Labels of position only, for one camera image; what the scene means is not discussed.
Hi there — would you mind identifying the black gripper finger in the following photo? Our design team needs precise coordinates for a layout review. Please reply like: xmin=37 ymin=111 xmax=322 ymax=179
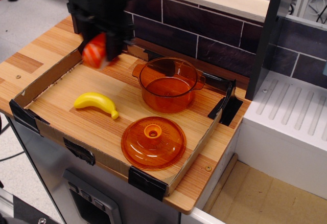
xmin=81 ymin=22 xmax=101 ymax=44
xmin=105 ymin=31 xmax=123 ymax=61

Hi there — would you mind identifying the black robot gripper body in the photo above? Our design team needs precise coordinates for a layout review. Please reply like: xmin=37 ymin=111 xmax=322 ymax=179
xmin=66 ymin=0 xmax=135 ymax=43

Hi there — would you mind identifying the salmon sushi toy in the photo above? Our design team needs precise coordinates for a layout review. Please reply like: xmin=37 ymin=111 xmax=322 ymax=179
xmin=81 ymin=33 xmax=111 ymax=70

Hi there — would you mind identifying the orange transparent pot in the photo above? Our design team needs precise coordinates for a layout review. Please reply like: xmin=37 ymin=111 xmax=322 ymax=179
xmin=132 ymin=57 xmax=205 ymax=114

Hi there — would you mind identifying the cardboard fence with black tape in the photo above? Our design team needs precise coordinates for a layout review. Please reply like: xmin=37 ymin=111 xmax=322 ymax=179
xmin=9 ymin=29 xmax=244 ymax=202

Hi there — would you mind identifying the orange transparent pot lid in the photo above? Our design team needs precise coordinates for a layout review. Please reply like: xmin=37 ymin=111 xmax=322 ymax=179
xmin=121 ymin=117 xmax=186 ymax=171

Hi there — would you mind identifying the yellow toy banana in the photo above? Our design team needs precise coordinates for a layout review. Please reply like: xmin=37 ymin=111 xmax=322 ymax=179
xmin=74 ymin=92 xmax=119 ymax=120

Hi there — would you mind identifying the grey toy oven front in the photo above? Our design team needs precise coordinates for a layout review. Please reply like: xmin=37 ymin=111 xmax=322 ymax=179
xmin=62 ymin=169 xmax=122 ymax=224

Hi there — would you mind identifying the white dish drainer sink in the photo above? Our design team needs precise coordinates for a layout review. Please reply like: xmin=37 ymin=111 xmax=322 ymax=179
xmin=236 ymin=72 xmax=326 ymax=198

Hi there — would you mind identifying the black vertical post left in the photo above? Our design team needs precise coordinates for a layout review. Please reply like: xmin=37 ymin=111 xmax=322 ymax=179
xmin=64 ymin=0 xmax=85 ymax=34

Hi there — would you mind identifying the black vertical post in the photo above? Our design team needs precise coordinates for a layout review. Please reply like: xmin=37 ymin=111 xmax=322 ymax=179
xmin=64 ymin=0 xmax=85 ymax=34
xmin=245 ymin=0 xmax=291 ymax=101

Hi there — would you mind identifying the black vertical post right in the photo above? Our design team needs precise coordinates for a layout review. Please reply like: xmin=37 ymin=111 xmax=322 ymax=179
xmin=245 ymin=0 xmax=291 ymax=101

